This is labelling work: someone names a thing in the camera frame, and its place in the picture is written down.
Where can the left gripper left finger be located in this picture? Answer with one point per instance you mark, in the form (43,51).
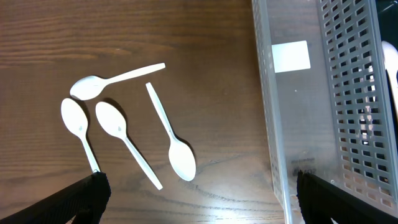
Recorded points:
(82,202)

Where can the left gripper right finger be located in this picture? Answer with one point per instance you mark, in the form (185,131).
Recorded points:
(322,202)

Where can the clear plastic basket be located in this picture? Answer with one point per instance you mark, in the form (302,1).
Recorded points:
(333,120)

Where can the black plastic basket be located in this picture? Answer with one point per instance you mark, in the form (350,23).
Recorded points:
(387,18)

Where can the white spoon top horizontal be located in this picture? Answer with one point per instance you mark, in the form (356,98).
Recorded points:
(91,86)

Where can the white label sticker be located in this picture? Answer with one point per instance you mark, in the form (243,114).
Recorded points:
(291,56)

